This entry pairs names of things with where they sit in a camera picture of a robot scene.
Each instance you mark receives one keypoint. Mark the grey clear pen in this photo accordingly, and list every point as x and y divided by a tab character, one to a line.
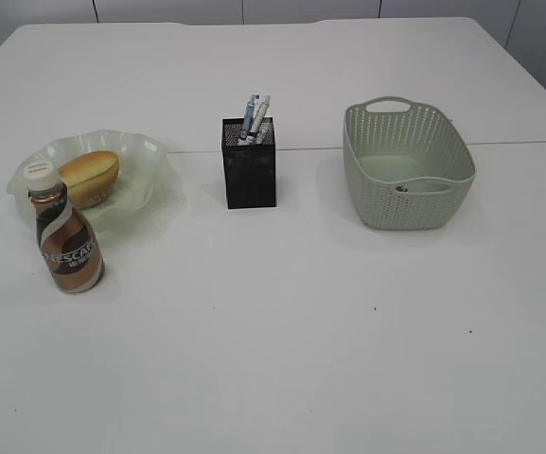
259	117

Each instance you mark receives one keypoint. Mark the beige white click pen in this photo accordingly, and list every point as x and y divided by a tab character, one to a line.
246	141

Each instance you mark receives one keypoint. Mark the blue clear pen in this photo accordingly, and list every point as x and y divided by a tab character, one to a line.
249	115

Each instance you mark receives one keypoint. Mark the golden bread roll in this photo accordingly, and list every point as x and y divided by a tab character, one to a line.
90	178

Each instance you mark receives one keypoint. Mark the translucent green wavy plate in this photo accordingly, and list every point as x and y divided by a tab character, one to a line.
145	176

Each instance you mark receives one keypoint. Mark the pale green woven basket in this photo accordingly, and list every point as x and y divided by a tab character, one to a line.
416	146

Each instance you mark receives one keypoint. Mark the black mesh pen holder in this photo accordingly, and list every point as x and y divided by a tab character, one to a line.
249	170

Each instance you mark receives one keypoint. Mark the brown Nescafe coffee bottle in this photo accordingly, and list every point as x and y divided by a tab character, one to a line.
66	239

